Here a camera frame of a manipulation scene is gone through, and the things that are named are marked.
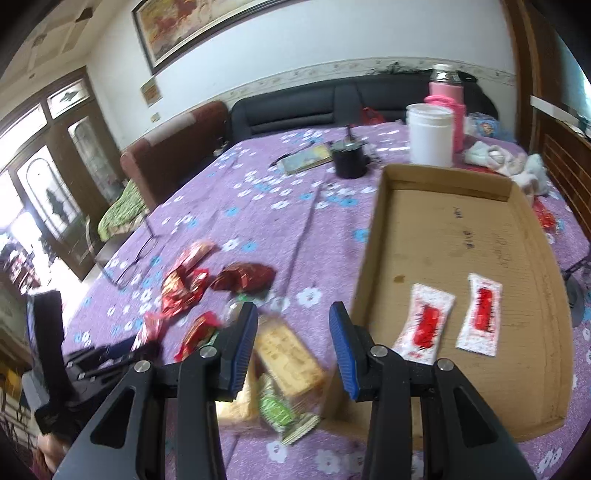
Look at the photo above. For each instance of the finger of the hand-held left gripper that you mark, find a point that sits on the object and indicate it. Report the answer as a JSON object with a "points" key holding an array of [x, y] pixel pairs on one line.
{"points": [[120, 367], [104, 353]]}

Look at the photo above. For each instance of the grey phone stand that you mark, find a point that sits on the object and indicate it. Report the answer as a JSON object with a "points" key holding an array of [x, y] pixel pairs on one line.
{"points": [[577, 295]]}

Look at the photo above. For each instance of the purple floral tablecloth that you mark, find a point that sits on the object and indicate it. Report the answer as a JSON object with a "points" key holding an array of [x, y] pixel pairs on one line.
{"points": [[277, 221]]}

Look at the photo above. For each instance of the white red sachet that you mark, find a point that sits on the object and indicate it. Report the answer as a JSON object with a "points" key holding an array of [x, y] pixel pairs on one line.
{"points": [[480, 314], [425, 323]]}

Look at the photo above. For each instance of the red plastic wrapper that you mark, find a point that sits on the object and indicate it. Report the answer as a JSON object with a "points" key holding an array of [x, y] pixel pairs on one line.
{"points": [[547, 214]]}

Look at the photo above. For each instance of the black cup with gadget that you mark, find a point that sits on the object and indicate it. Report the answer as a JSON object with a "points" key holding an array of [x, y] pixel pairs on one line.
{"points": [[348, 164]]}

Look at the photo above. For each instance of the green patterned cloth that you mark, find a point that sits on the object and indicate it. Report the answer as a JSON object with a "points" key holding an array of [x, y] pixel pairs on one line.
{"points": [[122, 212]]}

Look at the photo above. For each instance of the black leather sofa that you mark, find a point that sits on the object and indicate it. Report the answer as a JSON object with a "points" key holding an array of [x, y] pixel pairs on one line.
{"points": [[286, 110]]}

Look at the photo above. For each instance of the dark red shiny snack packet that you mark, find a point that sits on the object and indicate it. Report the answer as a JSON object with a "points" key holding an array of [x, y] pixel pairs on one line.
{"points": [[244, 277]]}

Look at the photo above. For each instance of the red bag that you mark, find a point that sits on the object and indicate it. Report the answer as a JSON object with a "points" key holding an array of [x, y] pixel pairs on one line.
{"points": [[371, 115]]}

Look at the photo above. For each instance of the grey-white sock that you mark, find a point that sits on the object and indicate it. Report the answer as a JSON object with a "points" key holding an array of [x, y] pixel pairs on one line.
{"points": [[485, 154]]}

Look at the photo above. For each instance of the purple-framed eyeglasses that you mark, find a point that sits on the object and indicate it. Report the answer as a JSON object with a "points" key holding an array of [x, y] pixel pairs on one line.
{"points": [[127, 276]]}

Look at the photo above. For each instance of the black pen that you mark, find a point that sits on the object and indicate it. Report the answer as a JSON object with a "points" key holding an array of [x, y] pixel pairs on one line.
{"points": [[288, 156]]}

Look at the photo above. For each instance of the wooden glass door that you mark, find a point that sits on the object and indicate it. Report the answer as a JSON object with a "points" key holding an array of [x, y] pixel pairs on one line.
{"points": [[60, 138]]}

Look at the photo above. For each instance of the wooden partition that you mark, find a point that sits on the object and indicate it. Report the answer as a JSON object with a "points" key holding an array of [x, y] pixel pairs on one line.
{"points": [[563, 152]]}

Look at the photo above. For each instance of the yellow toast snack packet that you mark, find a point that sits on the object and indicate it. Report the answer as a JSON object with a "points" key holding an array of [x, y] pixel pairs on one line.
{"points": [[288, 357]]}

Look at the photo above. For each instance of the white plastic jar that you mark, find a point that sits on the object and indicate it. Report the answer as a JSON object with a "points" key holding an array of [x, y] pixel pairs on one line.
{"points": [[431, 138]]}

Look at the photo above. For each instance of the brown armchair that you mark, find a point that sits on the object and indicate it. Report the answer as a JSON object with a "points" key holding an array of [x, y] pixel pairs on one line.
{"points": [[171, 152]]}

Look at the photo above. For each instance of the clear green-edged snack packet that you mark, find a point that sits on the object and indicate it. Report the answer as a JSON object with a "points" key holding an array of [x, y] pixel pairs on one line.
{"points": [[233, 311]]}

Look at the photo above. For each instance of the green snack packet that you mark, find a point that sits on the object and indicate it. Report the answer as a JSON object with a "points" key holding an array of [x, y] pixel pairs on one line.
{"points": [[277, 408]]}

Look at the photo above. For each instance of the blue printed plastic bag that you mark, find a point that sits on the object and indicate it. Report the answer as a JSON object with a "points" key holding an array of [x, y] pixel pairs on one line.
{"points": [[487, 127]]}

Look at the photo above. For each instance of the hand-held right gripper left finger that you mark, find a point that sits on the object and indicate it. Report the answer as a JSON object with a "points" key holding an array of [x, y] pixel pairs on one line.
{"points": [[244, 344]]}

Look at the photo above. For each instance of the small framed wall notice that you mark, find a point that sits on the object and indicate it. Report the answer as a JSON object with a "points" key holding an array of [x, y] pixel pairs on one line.
{"points": [[151, 92]]}

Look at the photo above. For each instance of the red packet with black label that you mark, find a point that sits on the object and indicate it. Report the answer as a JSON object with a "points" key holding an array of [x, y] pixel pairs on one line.
{"points": [[198, 334]]}

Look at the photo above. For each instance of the thermos with pink knit sleeve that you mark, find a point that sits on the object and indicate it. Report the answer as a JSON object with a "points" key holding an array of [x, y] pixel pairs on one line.
{"points": [[450, 90]]}

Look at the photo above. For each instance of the shallow cardboard box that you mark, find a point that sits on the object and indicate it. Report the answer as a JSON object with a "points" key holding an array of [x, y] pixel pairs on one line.
{"points": [[461, 240]]}

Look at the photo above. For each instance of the pale cracker packet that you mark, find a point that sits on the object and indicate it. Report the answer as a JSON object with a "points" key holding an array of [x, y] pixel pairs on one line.
{"points": [[238, 408]]}

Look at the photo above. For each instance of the black clothing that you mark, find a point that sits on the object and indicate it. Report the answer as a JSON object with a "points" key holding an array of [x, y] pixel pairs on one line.
{"points": [[478, 92]]}

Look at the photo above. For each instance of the white sock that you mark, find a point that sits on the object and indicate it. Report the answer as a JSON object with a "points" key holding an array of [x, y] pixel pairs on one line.
{"points": [[526, 173]]}

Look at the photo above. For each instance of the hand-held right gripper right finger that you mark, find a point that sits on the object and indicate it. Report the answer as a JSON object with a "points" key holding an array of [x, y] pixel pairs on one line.
{"points": [[344, 353]]}

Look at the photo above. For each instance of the white flat box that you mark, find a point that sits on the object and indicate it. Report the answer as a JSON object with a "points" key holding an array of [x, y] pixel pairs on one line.
{"points": [[554, 107]]}

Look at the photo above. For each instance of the red snack packets cluster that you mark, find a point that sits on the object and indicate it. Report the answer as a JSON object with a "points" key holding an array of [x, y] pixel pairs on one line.
{"points": [[182, 293]]}

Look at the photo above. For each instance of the large framed painting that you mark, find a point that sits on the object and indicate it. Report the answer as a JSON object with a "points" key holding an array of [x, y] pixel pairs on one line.
{"points": [[184, 27]]}

